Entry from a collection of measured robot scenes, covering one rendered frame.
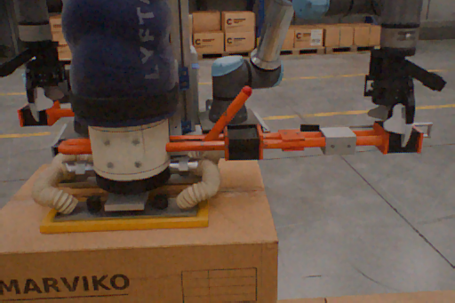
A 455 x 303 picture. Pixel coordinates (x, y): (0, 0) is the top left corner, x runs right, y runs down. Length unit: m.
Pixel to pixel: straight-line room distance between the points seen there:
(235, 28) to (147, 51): 7.47
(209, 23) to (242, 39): 0.81
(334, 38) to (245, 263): 8.20
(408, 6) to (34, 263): 0.88
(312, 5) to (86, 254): 0.67
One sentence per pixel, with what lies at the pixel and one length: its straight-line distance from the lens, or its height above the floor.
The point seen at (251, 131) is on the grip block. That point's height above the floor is 1.22.
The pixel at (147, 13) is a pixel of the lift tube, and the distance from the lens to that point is 0.80.
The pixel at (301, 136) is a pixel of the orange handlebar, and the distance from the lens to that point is 0.93.
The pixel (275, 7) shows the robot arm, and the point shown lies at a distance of 1.38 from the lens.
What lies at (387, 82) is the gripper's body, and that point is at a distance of 0.93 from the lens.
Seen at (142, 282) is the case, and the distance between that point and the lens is 0.88.
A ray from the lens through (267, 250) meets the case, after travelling 0.83.
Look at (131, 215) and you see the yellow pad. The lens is 0.88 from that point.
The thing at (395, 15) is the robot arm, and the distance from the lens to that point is 0.92.
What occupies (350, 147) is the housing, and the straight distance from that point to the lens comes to 0.95.
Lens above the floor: 1.55
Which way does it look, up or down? 21 degrees down
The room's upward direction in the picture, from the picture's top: 1 degrees counter-clockwise
